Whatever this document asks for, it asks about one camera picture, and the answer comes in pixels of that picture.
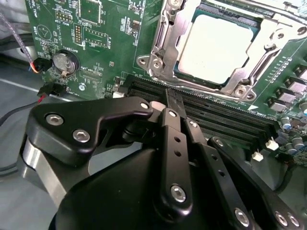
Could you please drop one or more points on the metal socket cover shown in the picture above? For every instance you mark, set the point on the metal socket cover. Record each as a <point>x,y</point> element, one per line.
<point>254,57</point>

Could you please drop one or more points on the silver CPU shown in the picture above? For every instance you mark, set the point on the silver CPU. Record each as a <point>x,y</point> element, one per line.
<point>216,48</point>

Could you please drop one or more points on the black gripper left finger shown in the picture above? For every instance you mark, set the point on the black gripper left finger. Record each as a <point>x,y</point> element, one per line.
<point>72,115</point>

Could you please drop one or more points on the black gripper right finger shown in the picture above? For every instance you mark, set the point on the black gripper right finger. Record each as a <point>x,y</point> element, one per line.
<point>230,191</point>

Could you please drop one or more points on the metal locking lever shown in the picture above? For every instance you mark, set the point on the metal locking lever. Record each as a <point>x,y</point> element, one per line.
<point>152,74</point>

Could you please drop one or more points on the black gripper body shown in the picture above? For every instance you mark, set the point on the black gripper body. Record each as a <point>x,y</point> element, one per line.
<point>115,191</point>

